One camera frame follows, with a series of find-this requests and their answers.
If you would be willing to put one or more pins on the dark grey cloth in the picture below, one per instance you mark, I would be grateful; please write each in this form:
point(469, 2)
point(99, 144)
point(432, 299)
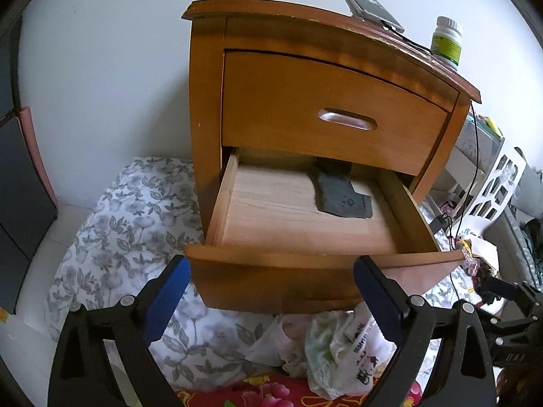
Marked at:
point(339, 199)

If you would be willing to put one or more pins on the grey sofa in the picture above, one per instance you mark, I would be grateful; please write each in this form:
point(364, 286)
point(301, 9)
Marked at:
point(509, 233)

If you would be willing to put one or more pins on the red patterned blanket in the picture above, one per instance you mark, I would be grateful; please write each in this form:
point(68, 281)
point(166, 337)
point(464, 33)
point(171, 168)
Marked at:
point(263, 394)

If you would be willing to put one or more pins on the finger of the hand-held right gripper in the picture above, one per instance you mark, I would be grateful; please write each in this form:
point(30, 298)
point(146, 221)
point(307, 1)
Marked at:
point(505, 288)

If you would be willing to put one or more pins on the pink foam strip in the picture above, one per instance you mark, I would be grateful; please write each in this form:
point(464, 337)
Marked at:
point(36, 148)

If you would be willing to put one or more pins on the white pill bottle green label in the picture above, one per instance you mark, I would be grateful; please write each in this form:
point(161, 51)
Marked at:
point(445, 46)

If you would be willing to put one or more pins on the black power adapter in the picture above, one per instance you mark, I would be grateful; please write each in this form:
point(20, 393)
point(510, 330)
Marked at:
point(441, 223)

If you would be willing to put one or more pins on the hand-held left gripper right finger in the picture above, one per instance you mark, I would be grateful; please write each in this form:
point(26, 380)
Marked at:
point(382, 301)

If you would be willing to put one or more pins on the cartoon cat white sock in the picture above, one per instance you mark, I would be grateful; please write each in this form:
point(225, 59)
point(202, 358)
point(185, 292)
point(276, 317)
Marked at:
point(360, 364)

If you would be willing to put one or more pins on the grey floral bed sheet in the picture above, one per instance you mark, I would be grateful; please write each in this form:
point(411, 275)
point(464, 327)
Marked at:
point(127, 241)

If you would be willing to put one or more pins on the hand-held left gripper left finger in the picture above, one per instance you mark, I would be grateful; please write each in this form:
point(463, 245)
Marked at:
point(165, 301)

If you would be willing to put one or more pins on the grey phone stand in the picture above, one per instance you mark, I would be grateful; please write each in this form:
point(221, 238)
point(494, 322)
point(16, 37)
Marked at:
point(354, 10)

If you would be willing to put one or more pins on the dark grey panel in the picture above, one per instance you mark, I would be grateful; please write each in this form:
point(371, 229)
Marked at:
point(21, 220)

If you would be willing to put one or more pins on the white storage box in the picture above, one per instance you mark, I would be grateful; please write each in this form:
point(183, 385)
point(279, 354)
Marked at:
point(471, 148)

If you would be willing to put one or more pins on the white cutout rack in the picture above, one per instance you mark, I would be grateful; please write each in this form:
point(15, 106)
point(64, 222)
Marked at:
point(509, 157)

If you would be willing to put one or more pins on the smartphone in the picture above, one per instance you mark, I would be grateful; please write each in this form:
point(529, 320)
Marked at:
point(373, 8)

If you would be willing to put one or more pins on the wooden nightstand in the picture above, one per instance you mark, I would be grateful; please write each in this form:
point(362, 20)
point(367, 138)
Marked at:
point(205, 114)

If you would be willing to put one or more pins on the pale pink garment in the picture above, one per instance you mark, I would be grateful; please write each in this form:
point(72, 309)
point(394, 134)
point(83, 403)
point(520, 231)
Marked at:
point(271, 343)

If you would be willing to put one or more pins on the pile of small clutter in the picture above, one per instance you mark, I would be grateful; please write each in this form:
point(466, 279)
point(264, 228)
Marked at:
point(479, 258)

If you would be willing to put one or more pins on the pale green lace underwear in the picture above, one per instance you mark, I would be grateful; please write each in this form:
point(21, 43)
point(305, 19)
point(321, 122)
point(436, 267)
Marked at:
point(322, 339)

